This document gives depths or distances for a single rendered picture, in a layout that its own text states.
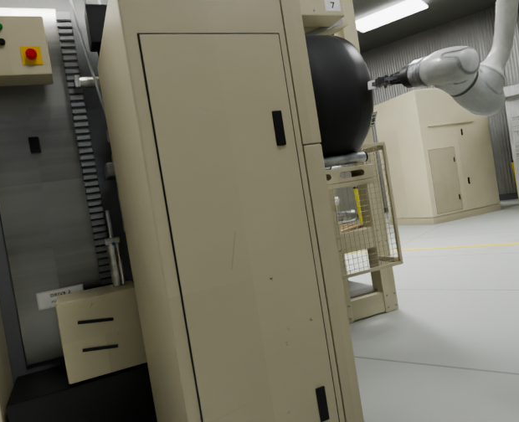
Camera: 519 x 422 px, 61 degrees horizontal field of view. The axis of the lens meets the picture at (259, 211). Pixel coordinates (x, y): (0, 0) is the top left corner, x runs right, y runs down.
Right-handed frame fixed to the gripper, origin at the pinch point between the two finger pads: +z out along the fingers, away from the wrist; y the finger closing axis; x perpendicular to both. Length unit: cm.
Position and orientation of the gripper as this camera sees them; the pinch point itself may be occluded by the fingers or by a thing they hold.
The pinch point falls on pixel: (375, 84)
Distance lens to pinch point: 171.5
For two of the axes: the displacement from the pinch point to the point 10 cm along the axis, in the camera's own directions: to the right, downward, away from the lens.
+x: 1.0, 9.8, 1.6
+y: -9.1, 1.6, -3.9
